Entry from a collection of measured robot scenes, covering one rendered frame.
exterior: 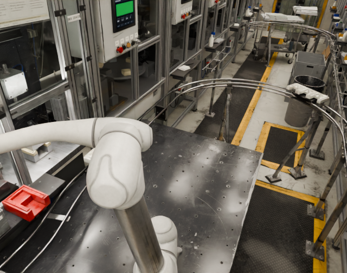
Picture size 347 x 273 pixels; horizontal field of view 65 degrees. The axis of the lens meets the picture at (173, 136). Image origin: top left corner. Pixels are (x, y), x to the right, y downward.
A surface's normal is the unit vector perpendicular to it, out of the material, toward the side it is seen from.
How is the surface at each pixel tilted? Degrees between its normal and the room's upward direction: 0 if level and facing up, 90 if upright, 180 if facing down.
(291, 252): 0
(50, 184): 0
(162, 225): 6
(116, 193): 86
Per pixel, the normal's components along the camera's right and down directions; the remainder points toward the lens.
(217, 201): 0.05, -0.82
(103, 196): 0.00, 0.48
